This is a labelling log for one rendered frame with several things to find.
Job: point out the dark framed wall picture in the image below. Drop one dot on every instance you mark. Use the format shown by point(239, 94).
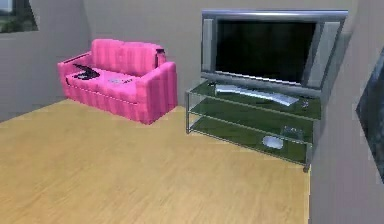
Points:
point(372, 113)

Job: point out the green glass television stand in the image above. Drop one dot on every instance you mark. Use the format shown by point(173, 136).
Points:
point(253, 116)

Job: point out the small dark object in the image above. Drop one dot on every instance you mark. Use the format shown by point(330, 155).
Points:
point(304, 104)

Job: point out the grey flat television set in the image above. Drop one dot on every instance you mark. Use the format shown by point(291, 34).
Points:
point(266, 50)

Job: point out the window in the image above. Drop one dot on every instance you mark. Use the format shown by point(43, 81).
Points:
point(15, 15)

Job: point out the grey remote control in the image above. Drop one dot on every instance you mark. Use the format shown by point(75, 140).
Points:
point(117, 80)

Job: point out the pink sofa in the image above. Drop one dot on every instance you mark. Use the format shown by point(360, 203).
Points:
point(123, 60)

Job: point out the white round dish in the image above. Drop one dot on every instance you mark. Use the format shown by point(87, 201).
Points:
point(272, 142)

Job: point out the black laptop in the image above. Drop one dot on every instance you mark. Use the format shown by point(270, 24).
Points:
point(86, 71)

